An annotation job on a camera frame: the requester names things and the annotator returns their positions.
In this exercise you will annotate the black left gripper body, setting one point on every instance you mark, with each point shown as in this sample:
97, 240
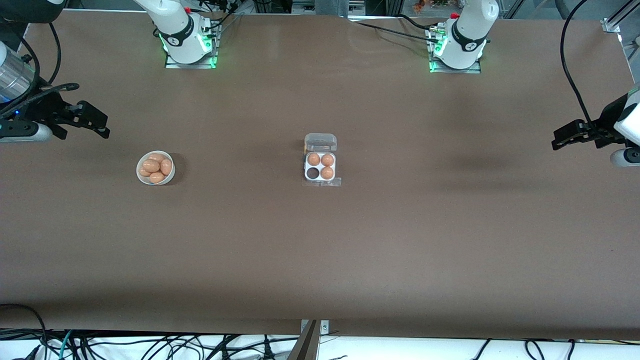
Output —
598, 131

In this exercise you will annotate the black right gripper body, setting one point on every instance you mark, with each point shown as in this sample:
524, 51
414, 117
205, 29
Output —
46, 109

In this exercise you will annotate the brown egg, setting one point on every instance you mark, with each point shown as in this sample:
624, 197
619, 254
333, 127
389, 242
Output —
327, 173
151, 165
144, 172
313, 159
156, 157
156, 177
327, 160
166, 166

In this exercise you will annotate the clear plastic egg box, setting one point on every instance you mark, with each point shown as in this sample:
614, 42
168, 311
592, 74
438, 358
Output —
320, 141

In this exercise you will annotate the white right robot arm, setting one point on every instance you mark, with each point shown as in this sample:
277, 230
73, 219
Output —
177, 30

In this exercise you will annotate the white round bowl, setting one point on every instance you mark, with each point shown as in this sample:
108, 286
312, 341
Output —
156, 183

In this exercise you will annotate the clear tape strip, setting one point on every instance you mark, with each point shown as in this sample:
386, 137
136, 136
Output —
336, 183

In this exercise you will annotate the grey clothed person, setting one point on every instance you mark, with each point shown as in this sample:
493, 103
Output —
332, 6

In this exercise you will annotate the dark pole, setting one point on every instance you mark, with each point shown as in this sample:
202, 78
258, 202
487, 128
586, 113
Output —
305, 345

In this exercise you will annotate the aluminium frame rail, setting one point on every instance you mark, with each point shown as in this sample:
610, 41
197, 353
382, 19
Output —
631, 55

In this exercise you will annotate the aluminium corner bracket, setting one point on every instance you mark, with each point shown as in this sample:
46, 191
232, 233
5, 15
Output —
611, 25

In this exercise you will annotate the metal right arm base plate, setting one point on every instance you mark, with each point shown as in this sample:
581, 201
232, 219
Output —
190, 65

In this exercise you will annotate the metal table bracket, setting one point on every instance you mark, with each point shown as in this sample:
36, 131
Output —
324, 327

